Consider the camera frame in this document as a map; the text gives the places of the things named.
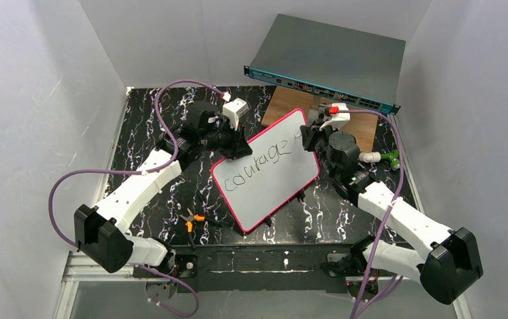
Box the pink framed whiteboard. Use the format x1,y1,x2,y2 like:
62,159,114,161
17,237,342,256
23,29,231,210
211,108,320,233

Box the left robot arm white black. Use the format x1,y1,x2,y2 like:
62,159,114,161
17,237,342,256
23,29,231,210
74,98,252,274

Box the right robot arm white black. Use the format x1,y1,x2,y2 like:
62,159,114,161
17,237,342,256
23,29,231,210
300,120,483,304

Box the wooden board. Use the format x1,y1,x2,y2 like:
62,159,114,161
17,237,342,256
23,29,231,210
261,86,378,152

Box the white green plastic pipe fitting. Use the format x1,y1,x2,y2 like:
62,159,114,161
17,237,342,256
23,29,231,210
359,149,401,170

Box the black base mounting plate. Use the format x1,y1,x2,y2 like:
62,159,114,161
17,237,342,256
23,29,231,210
132,242,369,294

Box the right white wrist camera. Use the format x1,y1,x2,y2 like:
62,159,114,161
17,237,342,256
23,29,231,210
319,103,351,131

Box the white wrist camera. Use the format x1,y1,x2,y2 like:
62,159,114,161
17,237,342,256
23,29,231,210
319,103,351,131
222,92,250,131

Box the metal bracket with black knob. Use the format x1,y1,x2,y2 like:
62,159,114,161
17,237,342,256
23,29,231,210
309,96,328,120

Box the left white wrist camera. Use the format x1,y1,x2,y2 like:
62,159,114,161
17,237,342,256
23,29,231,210
222,92,250,131

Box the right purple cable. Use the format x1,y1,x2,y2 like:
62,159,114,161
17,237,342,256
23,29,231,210
337,109,406,319

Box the purple cable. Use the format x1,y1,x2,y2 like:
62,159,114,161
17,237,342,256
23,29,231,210
337,109,406,319
48,79,232,318

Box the grey blue network switch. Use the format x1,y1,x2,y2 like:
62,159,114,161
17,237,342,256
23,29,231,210
244,14,406,115

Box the orange handled pliers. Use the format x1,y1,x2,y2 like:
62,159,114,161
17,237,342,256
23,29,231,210
179,209,222,250

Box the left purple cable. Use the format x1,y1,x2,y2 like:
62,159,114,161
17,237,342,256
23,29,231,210
48,79,232,318

